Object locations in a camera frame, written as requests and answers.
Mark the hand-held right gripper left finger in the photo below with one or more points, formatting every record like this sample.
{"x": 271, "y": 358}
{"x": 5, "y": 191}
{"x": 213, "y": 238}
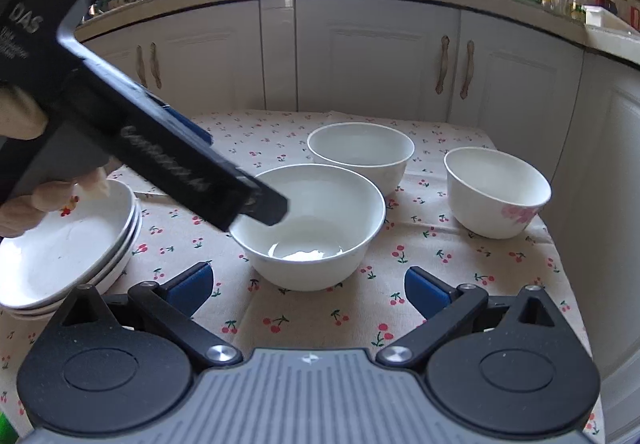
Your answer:
{"x": 192, "y": 288}

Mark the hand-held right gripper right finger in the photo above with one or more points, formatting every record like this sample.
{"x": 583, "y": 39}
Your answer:
{"x": 425, "y": 291}

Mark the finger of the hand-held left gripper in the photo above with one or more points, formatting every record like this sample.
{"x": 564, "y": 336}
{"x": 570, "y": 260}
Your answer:
{"x": 192, "y": 126}
{"x": 267, "y": 204}

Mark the white bowl pink print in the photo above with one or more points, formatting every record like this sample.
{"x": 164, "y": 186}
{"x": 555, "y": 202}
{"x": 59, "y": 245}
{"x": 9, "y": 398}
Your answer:
{"x": 360, "y": 148}
{"x": 310, "y": 224}
{"x": 495, "y": 189}

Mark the white floral plate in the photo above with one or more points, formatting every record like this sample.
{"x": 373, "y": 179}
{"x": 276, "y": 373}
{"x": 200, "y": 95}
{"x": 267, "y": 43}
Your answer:
{"x": 50, "y": 254}
{"x": 127, "y": 236}
{"x": 120, "y": 269}

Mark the person's left hand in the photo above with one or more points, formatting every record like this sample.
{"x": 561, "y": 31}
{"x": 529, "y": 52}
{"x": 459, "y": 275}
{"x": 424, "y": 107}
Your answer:
{"x": 45, "y": 204}

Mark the cherry print tablecloth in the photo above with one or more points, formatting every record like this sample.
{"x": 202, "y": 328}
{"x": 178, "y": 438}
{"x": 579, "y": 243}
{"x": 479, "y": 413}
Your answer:
{"x": 400, "y": 234}

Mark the white plastic container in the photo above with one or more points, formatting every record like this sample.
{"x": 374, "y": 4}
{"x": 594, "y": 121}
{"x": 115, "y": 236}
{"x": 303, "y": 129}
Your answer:
{"x": 610, "y": 23}

